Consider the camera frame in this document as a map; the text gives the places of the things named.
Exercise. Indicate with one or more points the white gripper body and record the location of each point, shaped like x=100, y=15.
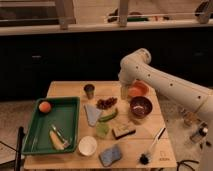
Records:
x=124, y=92

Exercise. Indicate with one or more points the dark red grape bunch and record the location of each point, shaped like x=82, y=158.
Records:
x=106, y=104

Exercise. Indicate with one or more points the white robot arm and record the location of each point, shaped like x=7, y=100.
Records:
x=193, y=97

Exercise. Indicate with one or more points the dark metal cup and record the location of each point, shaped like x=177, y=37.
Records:
x=89, y=90

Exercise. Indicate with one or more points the orange bowl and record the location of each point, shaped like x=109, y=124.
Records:
x=138, y=88

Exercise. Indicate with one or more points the dark brown bowl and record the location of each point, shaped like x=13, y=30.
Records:
x=140, y=106

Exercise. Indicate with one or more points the green pea pod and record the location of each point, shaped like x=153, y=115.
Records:
x=109, y=117

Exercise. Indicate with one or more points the light blue cloth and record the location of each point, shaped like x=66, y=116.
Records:
x=93, y=114

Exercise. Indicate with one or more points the wooden table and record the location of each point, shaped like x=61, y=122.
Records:
x=133, y=135

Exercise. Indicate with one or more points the green plastic tray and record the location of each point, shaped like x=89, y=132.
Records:
x=61, y=112

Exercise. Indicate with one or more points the blue sponge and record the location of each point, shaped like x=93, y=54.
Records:
x=110, y=155

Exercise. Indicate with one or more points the white bowl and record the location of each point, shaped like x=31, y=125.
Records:
x=87, y=145

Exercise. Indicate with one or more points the orange fruit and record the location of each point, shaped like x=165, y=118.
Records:
x=45, y=107

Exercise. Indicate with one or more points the yellow banana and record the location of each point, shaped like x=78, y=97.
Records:
x=58, y=145

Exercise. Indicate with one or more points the black stand pole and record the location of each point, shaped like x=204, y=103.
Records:
x=18, y=159

